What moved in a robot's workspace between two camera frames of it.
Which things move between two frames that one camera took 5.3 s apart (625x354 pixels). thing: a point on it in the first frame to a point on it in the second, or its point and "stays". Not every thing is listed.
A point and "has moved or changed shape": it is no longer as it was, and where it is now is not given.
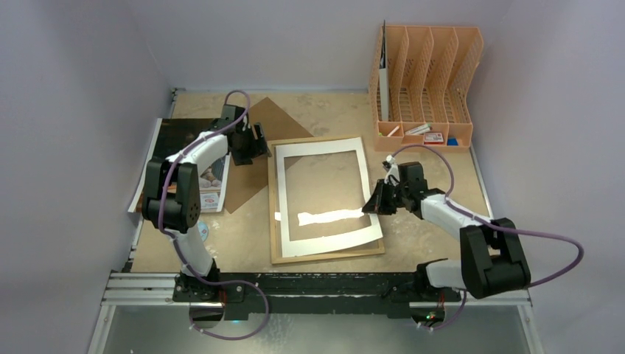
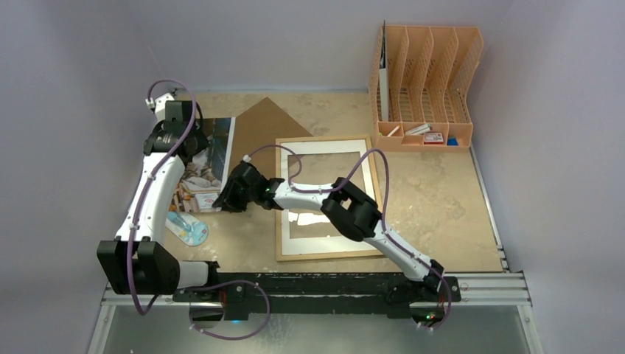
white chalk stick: x=393 y=131 stays
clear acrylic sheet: x=324 y=195 stays
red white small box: x=433 y=139 stays
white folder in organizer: x=384 y=78 stays
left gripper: x=243 y=158 to x=202 y=143
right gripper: x=386 y=198 to x=234 y=190
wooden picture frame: x=318 y=188 stays
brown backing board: x=243 y=180 stays
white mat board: x=302 y=247 has moved or changed shape
